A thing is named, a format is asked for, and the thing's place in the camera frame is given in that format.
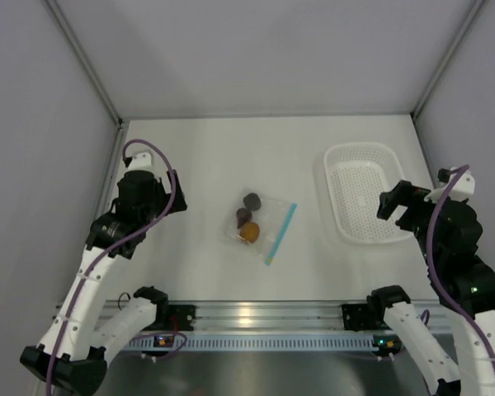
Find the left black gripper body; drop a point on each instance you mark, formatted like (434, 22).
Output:
(159, 201)

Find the white perforated plastic basket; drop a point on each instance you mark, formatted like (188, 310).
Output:
(349, 179)

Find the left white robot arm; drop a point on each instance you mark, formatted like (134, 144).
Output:
(74, 354)

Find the aluminium mounting rail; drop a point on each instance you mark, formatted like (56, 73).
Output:
(278, 316)

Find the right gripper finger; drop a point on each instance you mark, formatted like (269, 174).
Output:
(389, 201)
(406, 221)

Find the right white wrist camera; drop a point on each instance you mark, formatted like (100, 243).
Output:
(456, 183)

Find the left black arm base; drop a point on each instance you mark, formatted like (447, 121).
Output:
(174, 317)

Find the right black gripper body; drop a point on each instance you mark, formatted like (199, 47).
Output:
(421, 211)

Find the white slotted cable duct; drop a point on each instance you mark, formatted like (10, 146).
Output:
(266, 342)

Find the orange fake food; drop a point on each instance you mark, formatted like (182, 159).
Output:
(250, 232)

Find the clear zip top bag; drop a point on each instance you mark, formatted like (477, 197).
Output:
(257, 223)

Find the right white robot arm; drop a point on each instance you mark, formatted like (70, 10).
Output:
(466, 290)

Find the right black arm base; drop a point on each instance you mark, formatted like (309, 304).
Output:
(358, 317)

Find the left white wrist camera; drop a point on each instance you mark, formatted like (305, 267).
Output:
(139, 161)

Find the dark red fake fig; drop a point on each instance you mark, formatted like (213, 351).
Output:
(243, 216)

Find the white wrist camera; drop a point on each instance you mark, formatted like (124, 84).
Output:
(456, 183)
(139, 161)

